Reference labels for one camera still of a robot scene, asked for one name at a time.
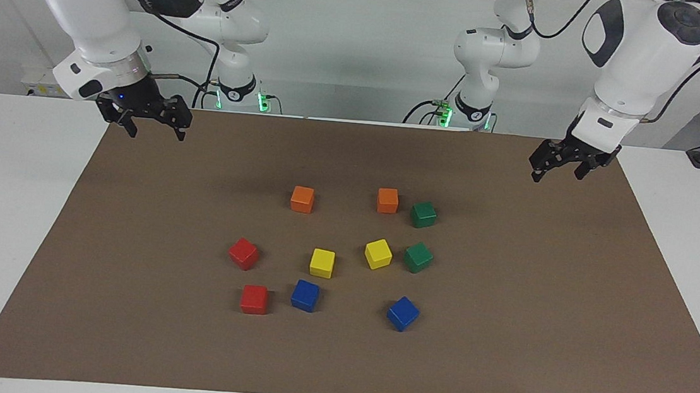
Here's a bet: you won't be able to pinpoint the green wooden cube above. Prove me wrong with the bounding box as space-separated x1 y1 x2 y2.
409 200 439 231
401 240 436 276

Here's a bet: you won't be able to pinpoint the red wooden cube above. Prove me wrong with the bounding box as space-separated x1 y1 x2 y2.
239 284 270 317
227 236 261 273

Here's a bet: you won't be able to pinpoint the white power strip box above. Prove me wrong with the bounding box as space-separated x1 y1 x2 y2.
20 64 77 101

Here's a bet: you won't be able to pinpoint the orange wooden cube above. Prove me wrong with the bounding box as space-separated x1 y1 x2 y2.
376 186 401 215
289 184 317 215

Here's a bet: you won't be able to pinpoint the brown paper mat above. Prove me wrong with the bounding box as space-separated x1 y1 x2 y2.
0 89 700 393

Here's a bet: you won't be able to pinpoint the yellow wooden cube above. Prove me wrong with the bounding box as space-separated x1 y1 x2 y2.
363 237 395 272
308 248 336 280

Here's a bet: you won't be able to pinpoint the blue wooden cube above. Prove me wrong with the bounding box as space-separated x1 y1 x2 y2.
289 278 322 314
385 295 422 334

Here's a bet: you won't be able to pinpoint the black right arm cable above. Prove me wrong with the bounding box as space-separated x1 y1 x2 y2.
108 0 225 112

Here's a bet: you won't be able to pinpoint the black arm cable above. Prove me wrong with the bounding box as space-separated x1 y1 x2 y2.
108 0 225 112
513 0 700 129

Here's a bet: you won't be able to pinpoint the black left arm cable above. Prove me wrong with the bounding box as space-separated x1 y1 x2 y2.
513 0 700 129

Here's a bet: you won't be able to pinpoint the black left base cables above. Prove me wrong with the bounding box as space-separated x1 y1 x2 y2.
402 69 466 129

